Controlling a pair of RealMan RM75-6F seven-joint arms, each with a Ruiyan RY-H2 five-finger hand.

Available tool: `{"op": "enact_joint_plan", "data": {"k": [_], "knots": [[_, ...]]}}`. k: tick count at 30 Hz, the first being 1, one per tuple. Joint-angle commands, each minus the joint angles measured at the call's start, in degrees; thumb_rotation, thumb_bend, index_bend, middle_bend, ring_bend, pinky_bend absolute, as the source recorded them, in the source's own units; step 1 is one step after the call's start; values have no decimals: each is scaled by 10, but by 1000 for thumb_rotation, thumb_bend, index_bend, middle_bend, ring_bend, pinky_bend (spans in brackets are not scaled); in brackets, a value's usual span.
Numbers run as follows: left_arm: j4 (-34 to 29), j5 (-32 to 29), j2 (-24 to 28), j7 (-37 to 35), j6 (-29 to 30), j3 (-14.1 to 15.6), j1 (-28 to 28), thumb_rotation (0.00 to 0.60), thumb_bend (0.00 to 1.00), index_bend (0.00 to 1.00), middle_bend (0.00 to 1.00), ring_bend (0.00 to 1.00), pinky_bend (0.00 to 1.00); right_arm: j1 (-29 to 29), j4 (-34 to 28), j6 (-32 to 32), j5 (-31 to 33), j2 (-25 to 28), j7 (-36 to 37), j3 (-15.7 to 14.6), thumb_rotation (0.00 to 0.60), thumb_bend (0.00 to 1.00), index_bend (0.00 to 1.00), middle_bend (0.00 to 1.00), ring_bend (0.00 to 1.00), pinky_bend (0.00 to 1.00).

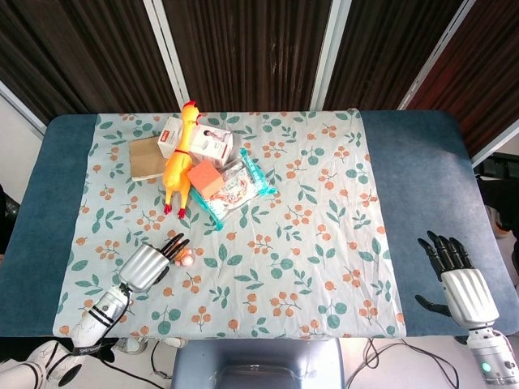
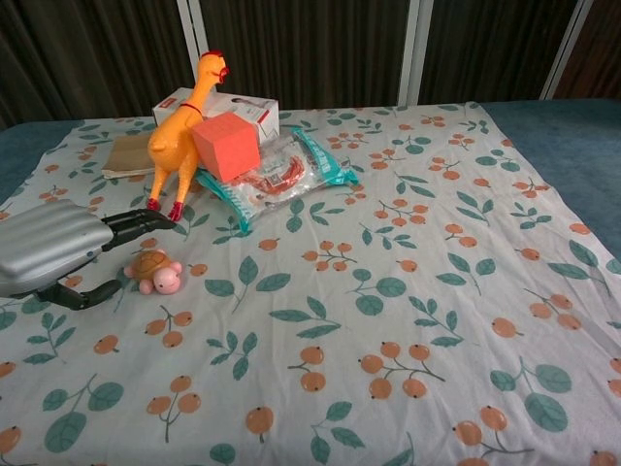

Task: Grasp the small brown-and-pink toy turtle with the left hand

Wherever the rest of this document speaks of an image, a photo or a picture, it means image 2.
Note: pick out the floral orange-fruit tablecloth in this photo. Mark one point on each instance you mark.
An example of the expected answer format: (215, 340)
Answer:
(339, 315)

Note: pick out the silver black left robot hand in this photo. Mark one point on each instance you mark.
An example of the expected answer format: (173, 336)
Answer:
(48, 238)

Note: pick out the large white product box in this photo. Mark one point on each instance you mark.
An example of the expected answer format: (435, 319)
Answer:
(264, 119)

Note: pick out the brown cardboard box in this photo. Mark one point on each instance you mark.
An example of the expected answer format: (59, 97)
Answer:
(127, 155)

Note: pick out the clear teal-edged snack bag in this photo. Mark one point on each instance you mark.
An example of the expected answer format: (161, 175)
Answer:
(296, 170)

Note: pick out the small pink toy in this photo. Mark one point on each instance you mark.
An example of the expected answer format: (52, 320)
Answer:
(155, 272)

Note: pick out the orange foam cube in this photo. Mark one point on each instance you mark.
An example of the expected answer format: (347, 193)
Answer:
(225, 148)

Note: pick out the dark folding screen panel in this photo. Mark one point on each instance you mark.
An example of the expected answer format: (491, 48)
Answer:
(485, 48)
(87, 53)
(310, 48)
(601, 53)

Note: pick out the small white red-label box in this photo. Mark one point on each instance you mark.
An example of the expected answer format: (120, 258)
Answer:
(167, 110)

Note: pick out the yellow rubber chicken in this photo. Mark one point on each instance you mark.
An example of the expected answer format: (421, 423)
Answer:
(177, 141)

